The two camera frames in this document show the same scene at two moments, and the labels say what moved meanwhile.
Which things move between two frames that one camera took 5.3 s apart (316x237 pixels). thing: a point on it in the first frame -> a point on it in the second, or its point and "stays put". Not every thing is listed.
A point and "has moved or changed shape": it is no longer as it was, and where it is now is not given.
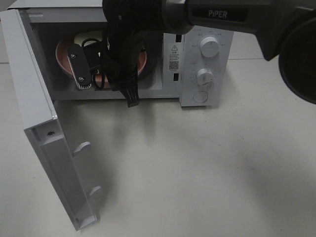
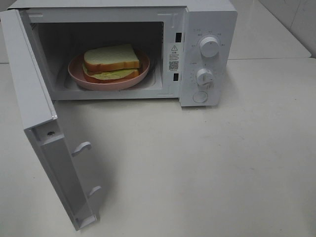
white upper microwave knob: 210,47 stays put
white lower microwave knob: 205,77 stays put
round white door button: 200,97 stays put
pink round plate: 63,66 has moved or changed shape
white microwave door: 40,120 stays put
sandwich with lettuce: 80,38 has moved or changed shape
